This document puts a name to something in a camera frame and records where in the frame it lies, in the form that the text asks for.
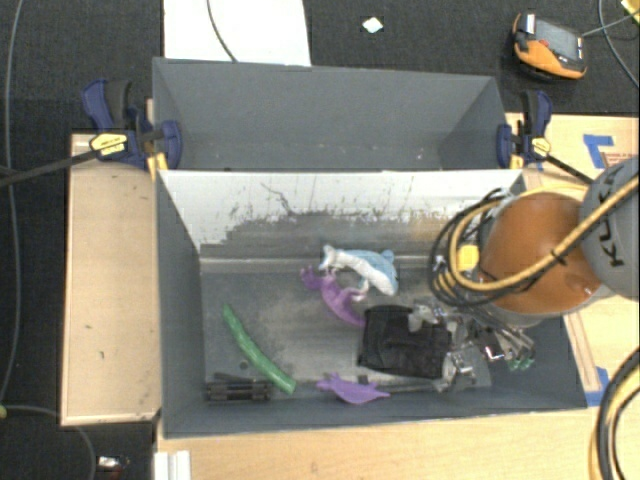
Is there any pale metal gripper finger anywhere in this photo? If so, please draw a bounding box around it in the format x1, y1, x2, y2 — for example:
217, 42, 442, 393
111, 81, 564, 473
432, 349, 494, 395
407, 305, 451, 334

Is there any grey metal bin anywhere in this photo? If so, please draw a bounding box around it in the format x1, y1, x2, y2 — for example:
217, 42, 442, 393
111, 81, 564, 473
151, 56, 589, 439

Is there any blue and white toy shark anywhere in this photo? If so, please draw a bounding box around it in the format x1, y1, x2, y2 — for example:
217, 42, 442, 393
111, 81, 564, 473
318, 244, 401, 298

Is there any thin grey stick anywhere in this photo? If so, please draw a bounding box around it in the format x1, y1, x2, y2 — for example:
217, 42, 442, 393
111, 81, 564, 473
370, 378, 442, 392

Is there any purple toy animal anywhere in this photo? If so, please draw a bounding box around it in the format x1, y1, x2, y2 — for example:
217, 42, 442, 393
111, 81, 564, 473
315, 372, 393, 406
299, 265, 369, 330

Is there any pale wood board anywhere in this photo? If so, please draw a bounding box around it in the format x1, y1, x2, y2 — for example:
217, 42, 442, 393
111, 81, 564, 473
59, 130, 164, 428

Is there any green curved stick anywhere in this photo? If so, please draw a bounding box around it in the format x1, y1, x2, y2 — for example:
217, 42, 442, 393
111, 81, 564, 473
221, 303, 298, 396

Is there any black box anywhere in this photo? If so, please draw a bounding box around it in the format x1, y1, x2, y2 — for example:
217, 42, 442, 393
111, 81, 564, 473
356, 304, 454, 381

